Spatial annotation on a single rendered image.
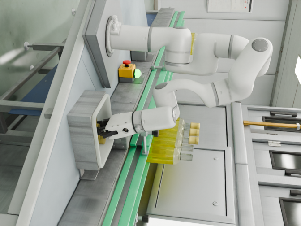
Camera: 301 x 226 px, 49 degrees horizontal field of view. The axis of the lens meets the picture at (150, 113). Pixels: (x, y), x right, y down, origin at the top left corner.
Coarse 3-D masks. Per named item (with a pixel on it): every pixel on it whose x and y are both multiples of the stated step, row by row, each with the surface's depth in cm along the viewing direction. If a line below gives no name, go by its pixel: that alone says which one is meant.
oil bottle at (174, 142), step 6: (156, 138) 144; (162, 138) 144; (168, 138) 144; (174, 138) 144; (156, 144) 141; (162, 144) 140; (168, 144) 140; (174, 144) 140; (180, 144) 141; (180, 150) 141
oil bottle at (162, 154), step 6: (150, 150) 138; (156, 150) 137; (162, 150) 137; (168, 150) 137; (174, 150) 137; (150, 156) 137; (156, 156) 137; (162, 156) 136; (168, 156) 136; (174, 156) 135; (180, 156) 137; (150, 162) 139; (156, 162) 138; (162, 162) 138; (168, 162) 137; (174, 162) 137
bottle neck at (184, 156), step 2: (182, 154) 137; (184, 154) 137; (186, 154) 137; (188, 154) 137; (190, 154) 137; (192, 154) 137; (182, 156) 137; (184, 156) 136; (186, 156) 136; (188, 156) 136; (190, 156) 136; (192, 156) 136; (182, 158) 137; (184, 158) 136; (186, 158) 136; (188, 158) 136; (190, 158) 136; (192, 158) 138; (186, 160) 137; (188, 160) 137; (190, 160) 137
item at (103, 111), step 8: (104, 96) 113; (104, 104) 119; (96, 112) 105; (104, 112) 120; (96, 128) 106; (96, 136) 106; (96, 144) 108; (104, 144) 125; (112, 144) 126; (96, 152) 110; (104, 152) 121; (104, 160) 118
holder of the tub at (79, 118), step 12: (84, 96) 114; (96, 96) 114; (72, 108) 108; (84, 108) 108; (72, 120) 105; (84, 120) 104; (72, 132) 107; (84, 132) 107; (72, 144) 110; (84, 144) 109; (84, 156) 112; (96, 156) 112; (84, 168) 115; (96, 168) 114
